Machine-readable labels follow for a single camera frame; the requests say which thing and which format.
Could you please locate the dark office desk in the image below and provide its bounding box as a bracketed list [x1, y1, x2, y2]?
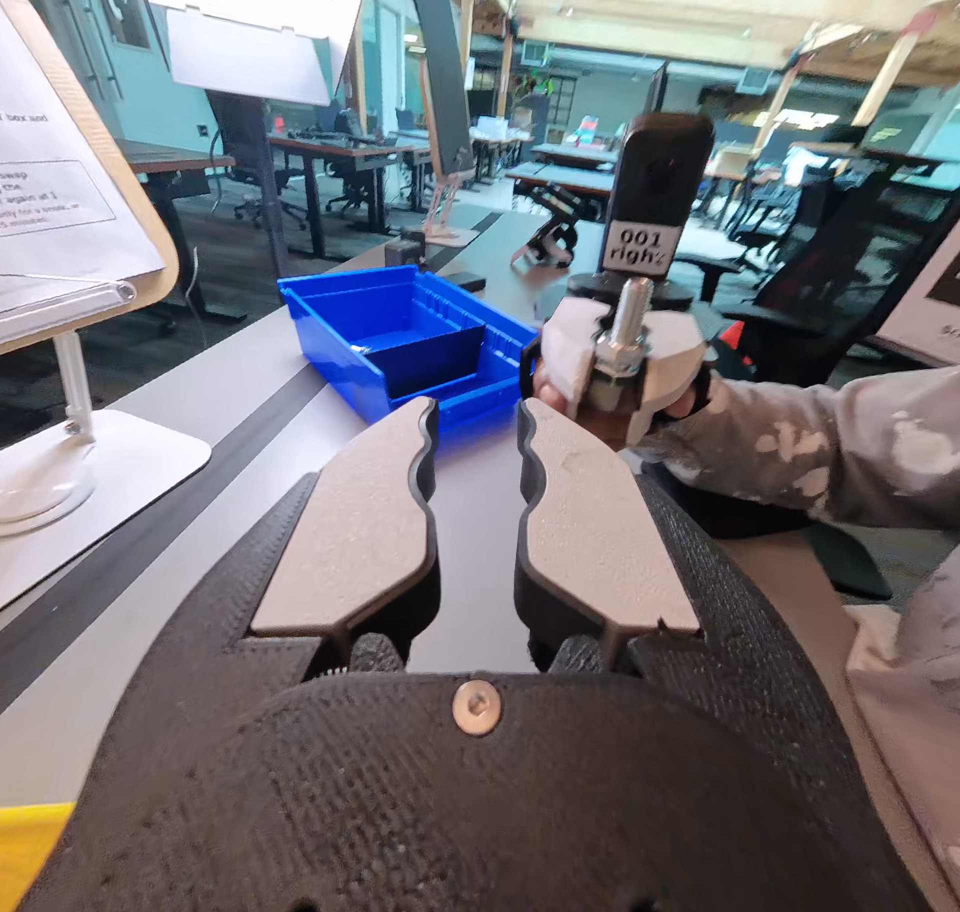
[266, 134, 434, 262]

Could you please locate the black panel on wooden stand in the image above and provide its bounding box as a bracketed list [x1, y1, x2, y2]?
[403, 0, 483, 247]

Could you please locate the black office chair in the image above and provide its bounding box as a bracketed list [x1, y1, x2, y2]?
[720, 169, 960, 389]

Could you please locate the white marker sign board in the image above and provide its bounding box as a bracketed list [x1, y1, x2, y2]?
[873, 214, 960, 370]

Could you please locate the silver hex bolt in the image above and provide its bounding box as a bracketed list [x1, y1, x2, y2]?
[587, 276, 655, 412]

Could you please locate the small black box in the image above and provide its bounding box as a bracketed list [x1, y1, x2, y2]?
[384, 229, 429, 269]

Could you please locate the silver hex nut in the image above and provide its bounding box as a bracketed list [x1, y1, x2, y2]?
[592, 330, 651, 377]

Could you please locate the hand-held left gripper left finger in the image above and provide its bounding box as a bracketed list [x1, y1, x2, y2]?
[249, 396, 442, 650]

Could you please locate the person's grey printed sweatshirt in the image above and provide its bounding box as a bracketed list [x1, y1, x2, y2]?
[843, 552, 960, 912]

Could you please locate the yellow plastic bin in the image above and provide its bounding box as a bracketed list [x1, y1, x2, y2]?
[0, 801, 76, 912]

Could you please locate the wooden document stand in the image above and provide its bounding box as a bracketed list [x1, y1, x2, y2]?
[0, 0, 213, 613]

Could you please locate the person's right hand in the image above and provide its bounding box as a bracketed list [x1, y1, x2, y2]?
[531, 360, 714, 454]

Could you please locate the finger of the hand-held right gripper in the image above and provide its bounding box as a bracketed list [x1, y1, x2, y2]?
[624, 312, 709, 449]
[540, 298, 603, 421]

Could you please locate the person's right forearm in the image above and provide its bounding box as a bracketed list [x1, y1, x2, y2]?
[637, 364, 960, 532]

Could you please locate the black folding stand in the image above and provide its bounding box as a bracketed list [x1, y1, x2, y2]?
[511, 183, 580, 269]

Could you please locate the white studio light panel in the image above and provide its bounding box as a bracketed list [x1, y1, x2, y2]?
[120, 0, 376, 277]

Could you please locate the blue plastic bin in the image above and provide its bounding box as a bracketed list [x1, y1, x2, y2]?
[277, 265, 543, 436]

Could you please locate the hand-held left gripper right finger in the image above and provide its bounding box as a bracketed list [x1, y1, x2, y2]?
[513, 398, 704, 654]

